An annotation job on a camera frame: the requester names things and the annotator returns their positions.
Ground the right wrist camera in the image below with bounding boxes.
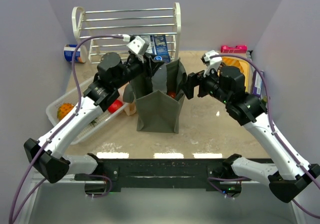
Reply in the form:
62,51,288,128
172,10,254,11
201,50,225,78

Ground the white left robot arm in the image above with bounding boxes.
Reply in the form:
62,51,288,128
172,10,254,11
23,52,164,184

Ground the toy pineapple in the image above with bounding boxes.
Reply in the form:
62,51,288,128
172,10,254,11
57,103,74,121

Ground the white plastic basket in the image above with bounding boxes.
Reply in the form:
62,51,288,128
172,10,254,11
45,77,130,145

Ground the banana print plastic bag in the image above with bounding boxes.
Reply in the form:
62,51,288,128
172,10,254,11
118,86,137,116

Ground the blue chips bag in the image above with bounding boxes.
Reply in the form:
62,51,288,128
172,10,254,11
146,35,171,64

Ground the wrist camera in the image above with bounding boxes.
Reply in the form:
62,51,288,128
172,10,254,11
126,35,150,63
201,50,225,78

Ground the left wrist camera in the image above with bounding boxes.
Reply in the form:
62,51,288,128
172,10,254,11
126,35,150,63

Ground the red toy tomato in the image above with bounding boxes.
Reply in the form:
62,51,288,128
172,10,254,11
107,99,123,114

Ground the black base frame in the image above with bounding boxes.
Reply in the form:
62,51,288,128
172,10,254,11
75,154,245,194

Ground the white metal shelf rack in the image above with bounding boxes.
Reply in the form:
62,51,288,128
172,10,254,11
71,2,182,64

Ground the green glass bottle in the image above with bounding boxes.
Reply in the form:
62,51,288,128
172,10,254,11
260,96,268,106

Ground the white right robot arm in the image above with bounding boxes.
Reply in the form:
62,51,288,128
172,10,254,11
182,66,320,203

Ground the yellow food tray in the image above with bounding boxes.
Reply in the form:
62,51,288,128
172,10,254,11
221,56,250,95

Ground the blue white can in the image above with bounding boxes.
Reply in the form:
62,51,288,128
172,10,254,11
63,44,86,63

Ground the purple box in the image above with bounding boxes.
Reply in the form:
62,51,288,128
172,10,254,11
251,70,263,98

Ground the green fabric grocery bag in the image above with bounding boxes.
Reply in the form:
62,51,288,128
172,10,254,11
123,59,187,134

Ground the pink box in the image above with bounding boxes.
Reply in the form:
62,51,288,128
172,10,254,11
220,45,248,54

